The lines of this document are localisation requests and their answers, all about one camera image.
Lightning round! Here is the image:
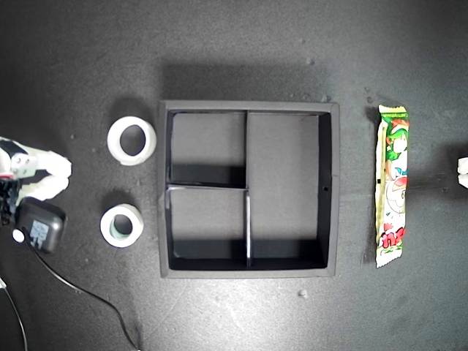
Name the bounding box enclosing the thin black cable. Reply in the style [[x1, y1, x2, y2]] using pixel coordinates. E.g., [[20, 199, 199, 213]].
[[0, 276, 29, 351]]

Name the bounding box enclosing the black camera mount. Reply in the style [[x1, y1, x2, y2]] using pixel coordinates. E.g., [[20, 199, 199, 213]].
[[0, 177, 21, 226]]

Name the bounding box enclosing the black tray with wells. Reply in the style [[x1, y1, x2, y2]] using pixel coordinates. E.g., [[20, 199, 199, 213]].
[[157, 100, 341, 280]]

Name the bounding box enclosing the green printed snack bar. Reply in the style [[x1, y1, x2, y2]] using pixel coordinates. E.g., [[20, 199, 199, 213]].
[[375, 104, 410, 269]]

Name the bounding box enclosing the small white tape roll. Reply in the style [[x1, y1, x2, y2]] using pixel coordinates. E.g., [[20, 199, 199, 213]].
[[99, 203, 145, 249]]

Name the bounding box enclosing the black camera cable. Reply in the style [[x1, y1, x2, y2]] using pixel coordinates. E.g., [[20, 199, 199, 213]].
[[21, 233, 142, 351]]

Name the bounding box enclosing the large white tape roll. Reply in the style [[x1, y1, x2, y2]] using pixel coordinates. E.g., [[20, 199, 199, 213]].
[[106, 116, 158, 167]]

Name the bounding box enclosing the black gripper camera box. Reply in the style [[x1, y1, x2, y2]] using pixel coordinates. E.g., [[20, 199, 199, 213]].
[[12, 198, 69, 255]]

